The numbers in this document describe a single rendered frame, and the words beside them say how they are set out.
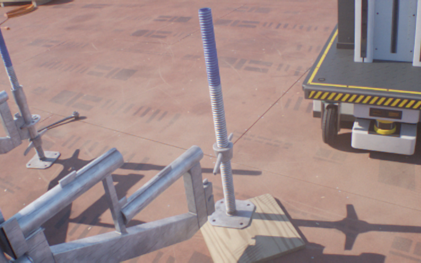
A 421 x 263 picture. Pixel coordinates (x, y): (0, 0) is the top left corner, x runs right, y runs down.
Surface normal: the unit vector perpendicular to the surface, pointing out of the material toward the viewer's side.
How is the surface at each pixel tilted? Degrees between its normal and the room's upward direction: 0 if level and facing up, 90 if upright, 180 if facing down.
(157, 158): 0
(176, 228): 90
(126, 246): 90
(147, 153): 0
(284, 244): 0
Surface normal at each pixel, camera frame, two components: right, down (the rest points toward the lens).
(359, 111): -0.43, 0.51
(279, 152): -0.14, -0.85
